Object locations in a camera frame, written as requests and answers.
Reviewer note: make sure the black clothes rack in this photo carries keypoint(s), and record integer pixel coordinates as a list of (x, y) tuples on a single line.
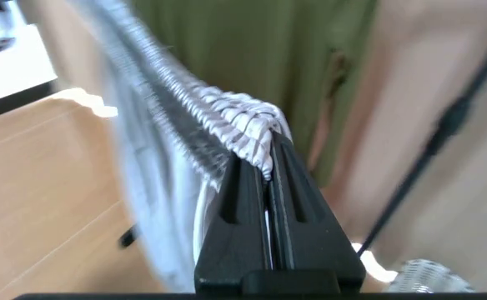
[(452, 118)]

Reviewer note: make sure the pale blue garment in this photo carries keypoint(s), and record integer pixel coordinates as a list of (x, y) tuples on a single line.
[(156, 187)]

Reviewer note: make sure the green long-sleeved shirt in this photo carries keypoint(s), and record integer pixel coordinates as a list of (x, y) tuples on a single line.
[(247, 50)]

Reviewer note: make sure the white laundry basket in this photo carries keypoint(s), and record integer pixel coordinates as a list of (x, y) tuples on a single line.
[(427, 275)]

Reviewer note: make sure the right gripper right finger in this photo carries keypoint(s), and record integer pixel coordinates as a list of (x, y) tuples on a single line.
[(314, 241)]

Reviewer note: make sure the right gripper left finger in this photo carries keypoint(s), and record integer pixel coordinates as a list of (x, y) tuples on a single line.
[(235, 241)]

